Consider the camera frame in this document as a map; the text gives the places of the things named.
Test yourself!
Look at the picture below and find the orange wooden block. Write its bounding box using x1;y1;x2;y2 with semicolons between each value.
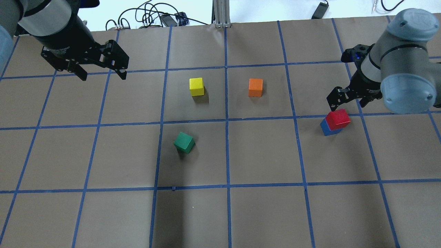
248;78;263;97

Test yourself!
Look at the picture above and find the red wooden block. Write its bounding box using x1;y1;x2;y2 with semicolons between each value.
325;108;351;131

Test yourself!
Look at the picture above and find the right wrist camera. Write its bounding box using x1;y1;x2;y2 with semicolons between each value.
340;43;375;65

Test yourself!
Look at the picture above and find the black power adapter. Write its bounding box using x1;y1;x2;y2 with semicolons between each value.
311;1;329;19

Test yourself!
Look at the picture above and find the aluminium frame post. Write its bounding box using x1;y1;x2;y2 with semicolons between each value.
212;0;231;28

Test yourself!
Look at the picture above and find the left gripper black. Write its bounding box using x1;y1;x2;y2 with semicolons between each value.
41;17;130;81

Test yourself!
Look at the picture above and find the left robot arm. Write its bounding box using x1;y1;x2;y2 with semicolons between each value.
0;0;129;81

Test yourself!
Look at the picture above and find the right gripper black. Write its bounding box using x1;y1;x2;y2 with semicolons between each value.
326;69;383;112

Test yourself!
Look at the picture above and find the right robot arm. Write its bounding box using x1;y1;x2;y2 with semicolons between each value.
327;8;441;114

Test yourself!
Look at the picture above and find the green wooden block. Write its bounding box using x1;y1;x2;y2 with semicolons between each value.
173;132;195;154

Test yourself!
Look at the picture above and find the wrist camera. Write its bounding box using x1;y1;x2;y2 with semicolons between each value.
340;43;375;65
68;0;100;10

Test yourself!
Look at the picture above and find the blue wooden block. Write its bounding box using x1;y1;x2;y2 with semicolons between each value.
320;119;343;136

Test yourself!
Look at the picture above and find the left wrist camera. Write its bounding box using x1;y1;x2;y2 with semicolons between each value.
68;0;100;10

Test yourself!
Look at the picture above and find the yellow wooden block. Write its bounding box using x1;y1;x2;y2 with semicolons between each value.
189;77;205;97

